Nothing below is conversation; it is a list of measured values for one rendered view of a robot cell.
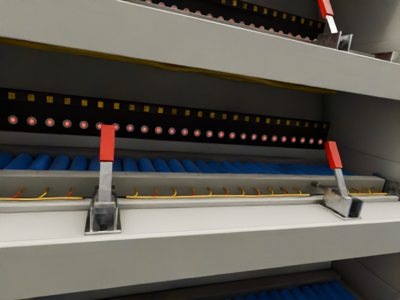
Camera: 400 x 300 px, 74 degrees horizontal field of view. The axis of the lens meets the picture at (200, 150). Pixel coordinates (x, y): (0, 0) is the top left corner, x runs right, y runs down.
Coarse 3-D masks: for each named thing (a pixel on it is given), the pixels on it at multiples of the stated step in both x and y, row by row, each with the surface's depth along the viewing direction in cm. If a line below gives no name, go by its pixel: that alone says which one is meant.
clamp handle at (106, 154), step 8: (104, 128) 24; (112, 128) 24; (104, 136) 24; (112, 136) 24; (104, 144) 23; (112, 144) 24; (104, 152) 23; (112, 152) 23; (104, 160) 23; (112, 160) 23; (104, 168) 23; (104, 176) 23; (104, 184) 22; (104, 192) 22; (104, 200) 22
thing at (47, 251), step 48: (48, 144) 35; (96, 144) 37; (144, 144) 39; (192, 144) 41; (384, 192) 41; (0, 240) 19; (48, 240) 19; (96, 240) 20; (144, 240) 21; (192, 240) 23; (240, 240) 25; (288, 240) 26; (336, 240) 29; (384, 240) 31; (0, 288) 19; (48, 288) 20; (96, 288) 21
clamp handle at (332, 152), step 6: (324, 144) 34; (330, 144) 33; (330, 150) 33; (336, 150) 33; (330, 156) 33; (336, 156) 32; (330, 162) 32; (336, 162) 32; (336, 168) 32; (336, 174) 32; (336, 180) 32; (342, 180) 32; (342, 186) 31; (342, 192) 31
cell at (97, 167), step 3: (93, 159) 33; (96, 159) 33; (90, 162) 33; (93, 162) 32; (96, 162) 32; (99, 162) 32; (90, 165) 31; (93, 165) 31; (96, 165) 31; (99, 165) 31; (90, 168) 30; (93, 168) 30; (96, 168) 30; (99, 168) 30
